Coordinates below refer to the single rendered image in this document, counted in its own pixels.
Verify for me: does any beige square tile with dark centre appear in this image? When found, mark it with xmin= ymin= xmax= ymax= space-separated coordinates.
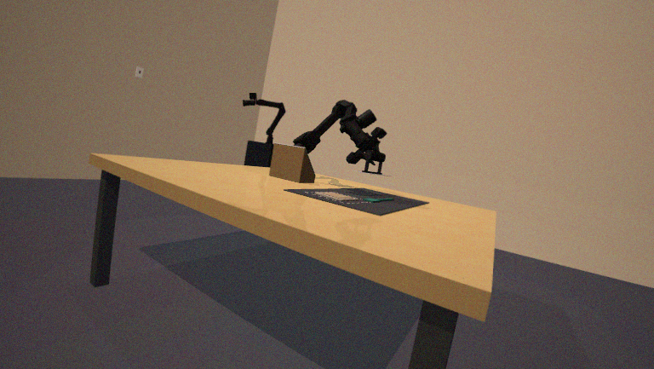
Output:
xmin=314 ymin=193 xmax=359 ymax=201

